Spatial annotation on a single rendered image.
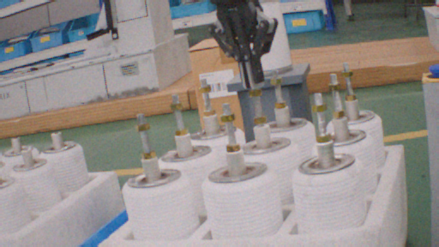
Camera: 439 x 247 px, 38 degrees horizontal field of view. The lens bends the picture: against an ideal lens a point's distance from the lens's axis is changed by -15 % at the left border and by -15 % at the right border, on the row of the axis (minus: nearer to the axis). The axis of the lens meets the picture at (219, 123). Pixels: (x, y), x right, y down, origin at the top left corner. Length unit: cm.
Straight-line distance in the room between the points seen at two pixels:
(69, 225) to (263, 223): 41
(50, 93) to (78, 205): 200
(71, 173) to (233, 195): 48
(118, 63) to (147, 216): 213
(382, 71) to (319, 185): 194
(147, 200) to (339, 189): 25
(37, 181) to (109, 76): 190
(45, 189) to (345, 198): 55
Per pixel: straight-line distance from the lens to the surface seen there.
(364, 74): 276
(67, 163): 128
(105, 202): 130
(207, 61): 214
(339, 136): 98
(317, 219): 86
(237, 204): 88
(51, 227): 114
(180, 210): 93
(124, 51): 308
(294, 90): 133
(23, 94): 327
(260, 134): 101
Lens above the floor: 49
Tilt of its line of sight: 11 degrees down
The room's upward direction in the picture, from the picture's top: 10 degrees counter-clockwise
